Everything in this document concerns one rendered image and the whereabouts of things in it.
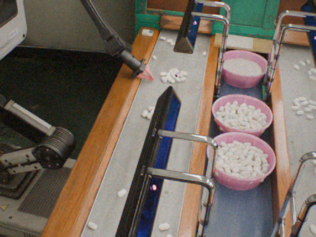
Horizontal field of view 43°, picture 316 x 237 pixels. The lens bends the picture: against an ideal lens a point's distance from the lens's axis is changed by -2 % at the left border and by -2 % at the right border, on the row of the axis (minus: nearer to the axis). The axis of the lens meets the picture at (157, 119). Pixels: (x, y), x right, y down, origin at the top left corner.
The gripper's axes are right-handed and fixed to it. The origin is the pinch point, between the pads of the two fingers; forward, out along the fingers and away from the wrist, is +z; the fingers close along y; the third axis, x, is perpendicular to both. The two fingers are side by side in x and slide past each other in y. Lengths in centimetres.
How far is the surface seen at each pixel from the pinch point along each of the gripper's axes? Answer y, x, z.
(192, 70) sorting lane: 16.0, -9.5, 15.7
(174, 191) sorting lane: -67, -11, 17
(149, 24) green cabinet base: 57, 7, -10
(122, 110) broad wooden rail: -28.1, 4.7, -6.2
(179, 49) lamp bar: -21.6, -31.9, -7.3
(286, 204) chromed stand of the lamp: -82, -47, 33
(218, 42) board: 44, -19, 23
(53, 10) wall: 130, 89, -62
